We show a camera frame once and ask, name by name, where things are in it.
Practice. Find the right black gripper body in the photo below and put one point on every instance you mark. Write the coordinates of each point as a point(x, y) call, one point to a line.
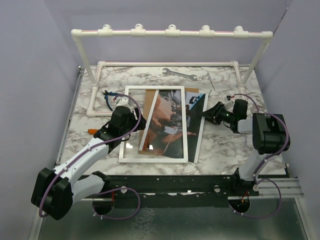
point(228, 116)

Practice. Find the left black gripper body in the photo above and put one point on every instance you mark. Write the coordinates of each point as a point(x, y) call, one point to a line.
point(133, 122)

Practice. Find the brown frame backing board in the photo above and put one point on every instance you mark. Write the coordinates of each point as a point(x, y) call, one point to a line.
point(173, 96)

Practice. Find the printed photo with mat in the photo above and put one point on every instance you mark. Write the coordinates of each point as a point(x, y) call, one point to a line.
point(163, 135)

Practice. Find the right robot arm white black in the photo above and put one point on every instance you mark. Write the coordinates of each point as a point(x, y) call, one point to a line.
point(270, 136)

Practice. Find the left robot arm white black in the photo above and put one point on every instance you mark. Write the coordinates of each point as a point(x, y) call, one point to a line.
point(56, 190)

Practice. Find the small silver wrench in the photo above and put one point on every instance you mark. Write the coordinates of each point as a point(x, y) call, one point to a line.
point(245, 140)

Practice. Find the silver open-end wrench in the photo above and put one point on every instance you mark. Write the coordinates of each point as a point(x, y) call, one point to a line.
point(167, 71)

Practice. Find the white PVC pipe rack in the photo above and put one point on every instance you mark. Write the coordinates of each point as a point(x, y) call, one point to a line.
point(170, 32)

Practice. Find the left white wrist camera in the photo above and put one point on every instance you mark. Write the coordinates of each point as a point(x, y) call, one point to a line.
point(122, 101)

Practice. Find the orange handled screwdriver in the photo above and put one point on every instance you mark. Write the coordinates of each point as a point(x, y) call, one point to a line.
point(92, 131)

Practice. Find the blue handled pliers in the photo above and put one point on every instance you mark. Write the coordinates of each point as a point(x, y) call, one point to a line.
point(110, 99)

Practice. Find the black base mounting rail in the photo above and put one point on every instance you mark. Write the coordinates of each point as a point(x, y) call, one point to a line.
point(173, 191)

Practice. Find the aluminium extrusion rail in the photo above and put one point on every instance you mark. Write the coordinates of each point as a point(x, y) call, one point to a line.
point(290, 188)

